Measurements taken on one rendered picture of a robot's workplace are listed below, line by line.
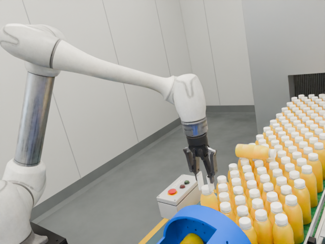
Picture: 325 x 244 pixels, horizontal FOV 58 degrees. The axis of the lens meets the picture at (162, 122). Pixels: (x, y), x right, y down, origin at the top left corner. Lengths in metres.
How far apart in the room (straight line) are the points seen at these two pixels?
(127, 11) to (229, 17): 1.74
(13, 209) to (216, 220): 0.70
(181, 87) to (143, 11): 4.09
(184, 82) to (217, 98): 4.81
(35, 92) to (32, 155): 0.26
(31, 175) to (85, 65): 0.53
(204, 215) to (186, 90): 0.40
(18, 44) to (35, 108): 0.29
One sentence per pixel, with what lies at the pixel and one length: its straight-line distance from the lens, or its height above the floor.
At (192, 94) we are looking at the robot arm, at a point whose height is 1.52.
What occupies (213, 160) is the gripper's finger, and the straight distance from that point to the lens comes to 1.08.
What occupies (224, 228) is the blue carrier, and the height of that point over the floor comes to 1.21.
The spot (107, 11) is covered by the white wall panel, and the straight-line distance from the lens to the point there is 4.49.
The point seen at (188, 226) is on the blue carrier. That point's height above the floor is 1.14.
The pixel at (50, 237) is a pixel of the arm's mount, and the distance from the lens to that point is 1.30.
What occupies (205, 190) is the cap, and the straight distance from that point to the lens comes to 1.16.
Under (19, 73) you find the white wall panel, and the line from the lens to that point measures 3.62.
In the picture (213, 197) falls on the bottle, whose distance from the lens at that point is 1.17.
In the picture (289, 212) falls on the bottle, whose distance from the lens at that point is 1.20.
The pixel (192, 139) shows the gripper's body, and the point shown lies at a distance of 1.05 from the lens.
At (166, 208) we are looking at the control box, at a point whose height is 1.06.
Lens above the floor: 1.74
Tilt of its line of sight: 17 degrees down
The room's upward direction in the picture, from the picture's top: 13 degrees counter-clockwise
